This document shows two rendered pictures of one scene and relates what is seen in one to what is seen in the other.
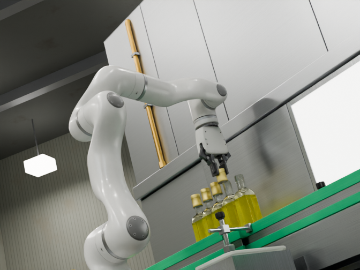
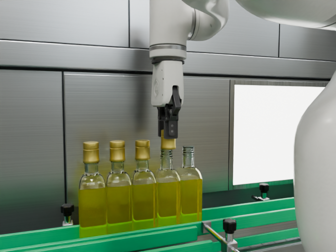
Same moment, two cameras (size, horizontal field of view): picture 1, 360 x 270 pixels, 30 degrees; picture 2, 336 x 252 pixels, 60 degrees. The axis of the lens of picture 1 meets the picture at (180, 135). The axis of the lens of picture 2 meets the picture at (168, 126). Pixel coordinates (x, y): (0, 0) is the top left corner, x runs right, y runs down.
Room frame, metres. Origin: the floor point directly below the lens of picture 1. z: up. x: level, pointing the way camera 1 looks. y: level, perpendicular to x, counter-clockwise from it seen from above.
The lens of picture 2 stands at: (1.90, 0.52, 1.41)
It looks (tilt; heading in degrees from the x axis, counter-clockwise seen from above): 4 degrees down; 292
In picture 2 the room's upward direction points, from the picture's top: straight up
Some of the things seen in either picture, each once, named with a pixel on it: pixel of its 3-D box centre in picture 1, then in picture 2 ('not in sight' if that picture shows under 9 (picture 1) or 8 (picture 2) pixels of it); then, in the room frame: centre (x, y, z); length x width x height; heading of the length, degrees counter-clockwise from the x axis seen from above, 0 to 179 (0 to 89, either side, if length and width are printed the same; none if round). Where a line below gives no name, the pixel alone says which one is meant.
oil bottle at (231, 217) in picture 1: (238, 226); (166, 211); (2.17, -0.11, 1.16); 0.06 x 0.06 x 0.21; 41
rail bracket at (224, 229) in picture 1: (230, 231); (223, 244); (2.02, -0.07, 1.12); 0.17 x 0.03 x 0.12; 132
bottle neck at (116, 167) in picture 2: (208, 201); (117, 160); (2.26, -0.04, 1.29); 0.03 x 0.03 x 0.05
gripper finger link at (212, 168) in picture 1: (210, 166); (172, 124); (2.14, -0.07, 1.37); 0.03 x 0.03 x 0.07; 42
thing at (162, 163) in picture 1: (143, 90); not in sight; (2.62, 0.10, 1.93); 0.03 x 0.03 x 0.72; 42
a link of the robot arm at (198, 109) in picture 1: (201, 102); (169, 18); (2.16, -0.10, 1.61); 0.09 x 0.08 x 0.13; 43
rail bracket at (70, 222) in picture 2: not in sight; (68, 229); (2.39, -0.02, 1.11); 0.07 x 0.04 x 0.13; 132
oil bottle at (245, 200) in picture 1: (251, 220); (187, 208); (2.13, -0.15, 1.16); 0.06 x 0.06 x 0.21; 42
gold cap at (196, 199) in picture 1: (196, 201); (91, 152); (2.30, 0.00, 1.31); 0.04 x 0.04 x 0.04
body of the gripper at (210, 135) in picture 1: (210, 140); (167, 82); (2.16, -0.10, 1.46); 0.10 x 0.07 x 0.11; 132
